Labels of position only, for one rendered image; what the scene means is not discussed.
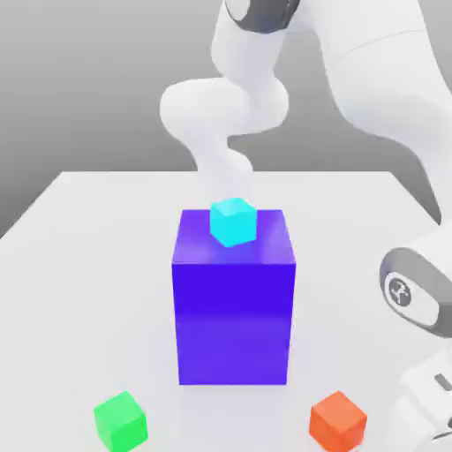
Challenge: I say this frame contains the small cyan cube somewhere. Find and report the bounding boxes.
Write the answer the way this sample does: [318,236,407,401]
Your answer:
[209,197,258,248]

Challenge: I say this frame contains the small green cube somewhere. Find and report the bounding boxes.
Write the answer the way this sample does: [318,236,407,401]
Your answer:
[93,390,149,452]

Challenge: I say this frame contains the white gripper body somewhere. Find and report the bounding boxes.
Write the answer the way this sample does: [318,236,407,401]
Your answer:
[387,389,452,452]

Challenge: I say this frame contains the large purple box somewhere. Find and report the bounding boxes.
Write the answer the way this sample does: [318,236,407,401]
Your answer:
[171,208,297,387]

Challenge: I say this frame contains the small orange cube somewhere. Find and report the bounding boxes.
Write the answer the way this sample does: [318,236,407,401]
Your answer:
[308,390,368,452]

